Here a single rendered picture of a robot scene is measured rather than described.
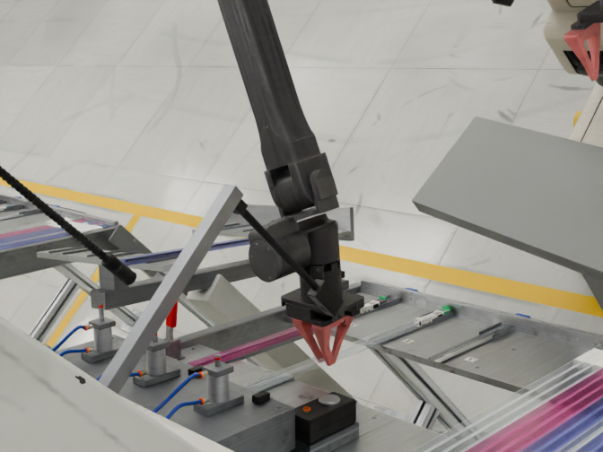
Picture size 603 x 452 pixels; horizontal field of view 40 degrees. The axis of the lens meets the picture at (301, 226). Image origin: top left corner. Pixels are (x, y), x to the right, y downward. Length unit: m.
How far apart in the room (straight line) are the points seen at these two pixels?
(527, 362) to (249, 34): 0.58
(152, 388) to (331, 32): 2.69
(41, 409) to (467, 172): 1.39
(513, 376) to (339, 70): 2.27
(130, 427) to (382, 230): 2.17
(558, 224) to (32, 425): 1.25
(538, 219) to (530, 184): 0.09
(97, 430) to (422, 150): 2.36
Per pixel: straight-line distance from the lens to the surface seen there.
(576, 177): 1.64
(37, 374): 0.44
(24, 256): 1.96
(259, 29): 1.10
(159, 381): 0.97
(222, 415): 0.88
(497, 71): 2.87
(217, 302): 1.55
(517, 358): 1.22
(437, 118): 2.83
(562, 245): 1.55
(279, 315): 1.37
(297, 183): 1.07
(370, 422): 1.00
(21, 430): 0.44
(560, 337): 1.30
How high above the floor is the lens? 1.81
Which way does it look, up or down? 40 degrees down
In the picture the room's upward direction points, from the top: 42 degrees counter-clockwise
